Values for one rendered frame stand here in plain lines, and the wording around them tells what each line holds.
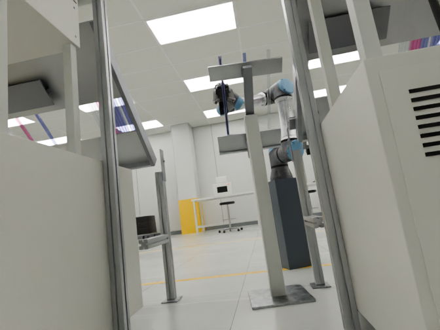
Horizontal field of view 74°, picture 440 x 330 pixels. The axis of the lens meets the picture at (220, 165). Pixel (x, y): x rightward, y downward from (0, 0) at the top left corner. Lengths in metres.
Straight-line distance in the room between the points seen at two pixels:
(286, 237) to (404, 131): 1.37
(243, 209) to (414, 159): 7.60
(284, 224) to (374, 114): 1.36
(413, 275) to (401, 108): 0.28
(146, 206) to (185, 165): 1.78
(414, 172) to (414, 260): 0.14
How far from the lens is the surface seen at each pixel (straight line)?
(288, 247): 1.88
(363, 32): 0.65
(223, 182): 6.86
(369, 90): 0.60
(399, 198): 0.57
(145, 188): 8.80
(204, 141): 8.47
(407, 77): 0.62
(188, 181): 7.85
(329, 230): 0.95
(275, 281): 1.35
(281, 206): 1.86
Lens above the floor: 0.38
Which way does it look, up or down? 10 degrees up
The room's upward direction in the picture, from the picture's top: 8 degrees counter-clockwise
